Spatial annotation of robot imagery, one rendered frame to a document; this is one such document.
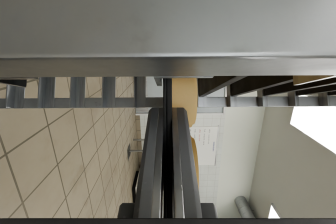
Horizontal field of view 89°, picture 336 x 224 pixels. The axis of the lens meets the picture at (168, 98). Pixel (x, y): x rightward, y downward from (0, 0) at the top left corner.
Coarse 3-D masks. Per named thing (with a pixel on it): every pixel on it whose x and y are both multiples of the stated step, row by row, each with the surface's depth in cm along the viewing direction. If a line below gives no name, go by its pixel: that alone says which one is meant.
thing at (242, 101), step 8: (240, 96) 51; (248, 96) 51; (256, 96) 51; (272, 96) 51; (280, 96) 51; (304, 96) 51; (312, 96) 51; (0, 104) 51; (24, 104) 51; (32, 104) 51; (56, 104) 51; (64, 104) 51; (88, 104) 51; (96, 104) 51; (120, 104) 51; (128, 104) 51; (152, 104) 51; (160, 104) 51; (208, 104) 50; (216, 104) 50; (224, 104) 50; (240, 104) 50; (248, 104) 50; (256, 104) 50; (272, 104) 50; (280, 104) 50; (304, 104) 50; (312, 104) 50
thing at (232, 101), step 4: (228, 88) 49; (228, 92) 49; (228, 96) 49; (232, 96) 50; (236, 96) 50; (228, 100) 49; (232, 100) 50; (236, 100) 50; (228, 104) 49; (232, 104) 50; (236, 104) 50
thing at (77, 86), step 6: (72, 78) 49; (78, 78) 51; (84, 78) 51; (72, 84) 49; (78, 84) 51; (84, 84) 51; (72, 90) 49; (78, 90) 51; (84, 90) 51; (72, 96) 49; (78, 96) 51; (84, 96) 51; (72, 102) 49; (78, 102) 50; (84, 102) 51
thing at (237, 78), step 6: (198, 78) 48; (204, 78) 40; (210, 78) 35; (216, 78) 30; (222, 78) 27; (228, 78) 24; (234, 78) 23; (240, 78) 23; (204, 84) 40; (210, 84) 35; (216, 84) 30; (222, 84) 28; (228, 84) 28; (204, 90) 40; (210, 90) 36
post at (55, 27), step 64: (0, 0) 6; (64, 0) 6; (128, 0) 6; (192, 0) 6; (256, 0) 6; (320, 0) 6; (0, 64) 6; (64, 64) 6; (128, 64) 6; (192, 64) 6; (256, 64) 6; (320, 64) 6
